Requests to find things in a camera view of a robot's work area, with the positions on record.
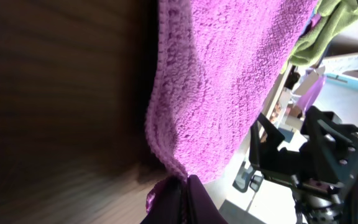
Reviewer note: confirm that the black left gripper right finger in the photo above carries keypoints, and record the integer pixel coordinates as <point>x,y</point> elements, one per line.
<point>201,209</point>

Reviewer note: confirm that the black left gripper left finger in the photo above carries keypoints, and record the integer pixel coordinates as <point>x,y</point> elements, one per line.
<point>164,203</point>

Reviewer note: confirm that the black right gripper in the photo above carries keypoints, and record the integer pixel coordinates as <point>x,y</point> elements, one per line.
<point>325,166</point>

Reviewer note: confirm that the purple cloth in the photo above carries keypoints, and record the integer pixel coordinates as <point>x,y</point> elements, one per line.
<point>217,62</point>

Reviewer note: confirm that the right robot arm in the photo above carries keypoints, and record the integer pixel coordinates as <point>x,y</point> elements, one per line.
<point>313,209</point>

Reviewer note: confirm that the green cloth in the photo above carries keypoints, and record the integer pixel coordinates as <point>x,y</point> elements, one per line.
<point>330,18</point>

